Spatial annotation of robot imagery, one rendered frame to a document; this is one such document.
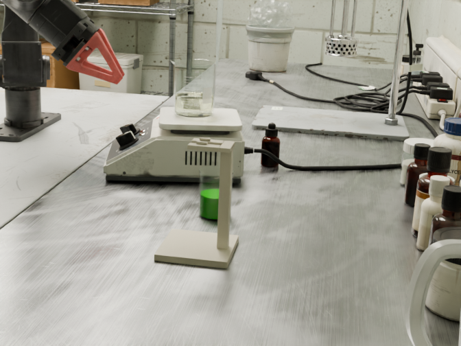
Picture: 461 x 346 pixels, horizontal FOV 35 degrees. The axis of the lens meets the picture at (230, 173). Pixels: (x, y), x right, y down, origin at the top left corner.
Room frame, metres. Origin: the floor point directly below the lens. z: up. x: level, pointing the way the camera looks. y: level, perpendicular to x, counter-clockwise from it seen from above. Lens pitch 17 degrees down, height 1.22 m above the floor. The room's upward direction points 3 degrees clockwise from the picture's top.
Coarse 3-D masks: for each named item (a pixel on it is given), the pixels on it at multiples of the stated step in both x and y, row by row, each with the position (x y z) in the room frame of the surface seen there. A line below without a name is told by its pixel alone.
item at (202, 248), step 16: (192, 144) 0.74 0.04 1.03; (208, 144) 0.75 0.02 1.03; (224, 144) 0.75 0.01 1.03; (224, 160) 0.74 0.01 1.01; (224, 176) 0.74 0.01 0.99; (224, 192) 0.74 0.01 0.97; (224, 208) 0.74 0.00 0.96; (224, 224) 0.74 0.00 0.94; (176, 240) 0.76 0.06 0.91; (192, 240) 0.76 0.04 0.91; (208, 240) 0.77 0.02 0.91; (224, 240) 0.74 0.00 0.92; (160, 256) 0.72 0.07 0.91; (176, 256) 0.72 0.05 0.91; (192, 256) 0.72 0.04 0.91; (208, 256) 0.72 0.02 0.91; (224, 256) 0.72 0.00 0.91
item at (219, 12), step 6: (222, 0) 0.87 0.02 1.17; (222, 6) 0.87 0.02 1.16; (222, 12) 0.87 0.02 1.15; (216, 24) 0.87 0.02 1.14; (216, 30) 0.87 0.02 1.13; (216, 36) 0.87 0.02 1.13; (216, 42) 0.87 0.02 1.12; (216, 48) 0.87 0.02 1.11; (216, 54) 0.87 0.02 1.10; (216, 60) 0.87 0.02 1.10; (216, 66) 0.87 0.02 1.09
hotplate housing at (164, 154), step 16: (160, 128) 1.04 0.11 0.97; (144, 144) 1.00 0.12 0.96; (160, 144) 0.99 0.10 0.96; (176, 144) 0.99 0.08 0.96; (240, 144) 1.00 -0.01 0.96; (112, 160) 0.99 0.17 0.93; (128, 160) 0.99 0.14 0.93; (144, 160) 0.99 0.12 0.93; (160, 160) 0.99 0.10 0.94; (176, 160) 0.99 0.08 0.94; (192, 160) 1.00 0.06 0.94; (208, 160) 1.00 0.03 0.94; (240, 160) 1.00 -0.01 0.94; (112, 176) 0.99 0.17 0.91; (128, 176) 0.99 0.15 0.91; (144, 176) 0.99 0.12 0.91; (160, 176) 1.00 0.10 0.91; (176, 176) 1.00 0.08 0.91; (192, 176) 1.00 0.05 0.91
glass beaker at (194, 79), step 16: (176, 64) 1.04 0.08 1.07; (192, 64) 1.09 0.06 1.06; (208, 64) 1.08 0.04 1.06; (176, 80) 1.04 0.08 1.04; (192, 80) 1.03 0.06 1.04; (208, 80) 1.04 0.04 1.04; (176, 96) 1.04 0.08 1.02; (192, 96) 1.03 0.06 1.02; (208, 96) 1.04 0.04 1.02; (176, 112) 1.04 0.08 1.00; (192, 112) 1.03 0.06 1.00; (208, 112) 1.04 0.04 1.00
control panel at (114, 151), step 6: (144, 126) 1.10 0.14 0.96; (150, 126) 1.07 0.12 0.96; (144, 132) 1.05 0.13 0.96; (150, 132) 1.03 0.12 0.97; (144, 138) 1.02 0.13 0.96; (114, 144) 1.08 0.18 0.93; (138, 144) 1.00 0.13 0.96; (114, 150) 1.04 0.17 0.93; (120, 150) 1.01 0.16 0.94; (126, 150) 1.00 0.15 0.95; (108, 156) 1.02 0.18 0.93; (114, 156) 1.00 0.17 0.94
